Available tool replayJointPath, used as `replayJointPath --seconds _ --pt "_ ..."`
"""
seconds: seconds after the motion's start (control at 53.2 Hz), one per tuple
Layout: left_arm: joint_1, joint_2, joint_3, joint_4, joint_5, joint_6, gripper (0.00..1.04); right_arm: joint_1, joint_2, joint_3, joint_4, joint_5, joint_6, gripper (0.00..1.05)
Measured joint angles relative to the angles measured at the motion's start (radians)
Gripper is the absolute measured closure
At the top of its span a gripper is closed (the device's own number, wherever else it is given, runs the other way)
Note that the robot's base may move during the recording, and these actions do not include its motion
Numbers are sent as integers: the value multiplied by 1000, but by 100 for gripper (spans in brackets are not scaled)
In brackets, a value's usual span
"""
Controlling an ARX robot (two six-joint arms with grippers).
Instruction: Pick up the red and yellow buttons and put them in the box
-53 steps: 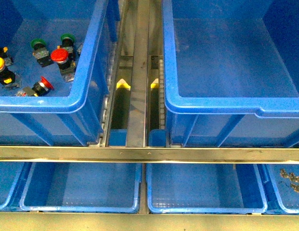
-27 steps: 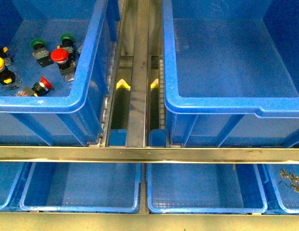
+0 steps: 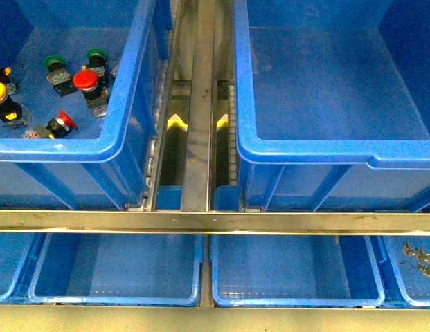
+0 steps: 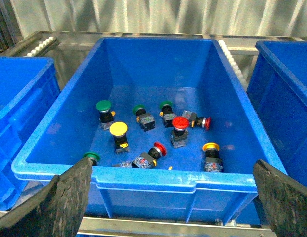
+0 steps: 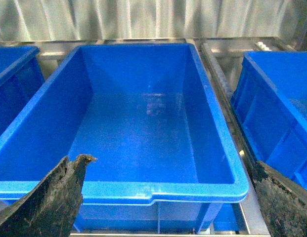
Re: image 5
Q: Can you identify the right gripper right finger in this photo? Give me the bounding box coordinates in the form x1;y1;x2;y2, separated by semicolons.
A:
253;161;307;237

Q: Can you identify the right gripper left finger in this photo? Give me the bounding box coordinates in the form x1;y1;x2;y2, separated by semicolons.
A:
0;154;97;237

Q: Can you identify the blue source bin with buttons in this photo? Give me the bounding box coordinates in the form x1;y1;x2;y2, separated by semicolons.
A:
0;46;44;136

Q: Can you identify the blue target bin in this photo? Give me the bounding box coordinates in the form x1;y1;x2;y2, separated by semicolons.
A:
231;51;307;190

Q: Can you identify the empty blue middle bin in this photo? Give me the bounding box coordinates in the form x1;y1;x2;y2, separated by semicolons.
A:
0;43;249;233

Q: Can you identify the metal roller rail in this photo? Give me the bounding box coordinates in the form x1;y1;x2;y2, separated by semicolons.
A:
201;42;245;158

